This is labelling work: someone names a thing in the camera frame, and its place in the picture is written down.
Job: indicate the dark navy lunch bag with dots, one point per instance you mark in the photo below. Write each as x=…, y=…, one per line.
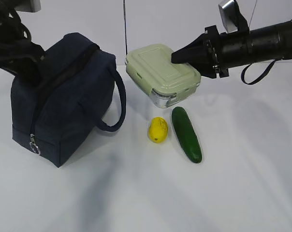
x=80, y=90

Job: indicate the yellow lemon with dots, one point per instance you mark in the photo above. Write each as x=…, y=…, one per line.
x=158, y=130

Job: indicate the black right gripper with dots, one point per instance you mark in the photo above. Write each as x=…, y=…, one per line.
x=204, y=54

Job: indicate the green cucumber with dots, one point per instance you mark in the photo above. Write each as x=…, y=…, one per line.
x=186, y=135

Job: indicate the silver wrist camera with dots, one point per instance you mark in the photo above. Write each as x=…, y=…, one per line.
x=231, y=16
x=31, y=6

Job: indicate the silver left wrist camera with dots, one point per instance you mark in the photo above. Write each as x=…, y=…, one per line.
x=31, y=6

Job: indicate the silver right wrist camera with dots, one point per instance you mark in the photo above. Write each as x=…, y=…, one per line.
x=231, y=16

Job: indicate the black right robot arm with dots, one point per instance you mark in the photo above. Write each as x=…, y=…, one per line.
x=269, y=43

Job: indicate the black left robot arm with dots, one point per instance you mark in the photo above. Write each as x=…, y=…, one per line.
x=19, y=56

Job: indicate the glass container green lid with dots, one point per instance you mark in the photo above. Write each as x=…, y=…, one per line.
x=165, y=83

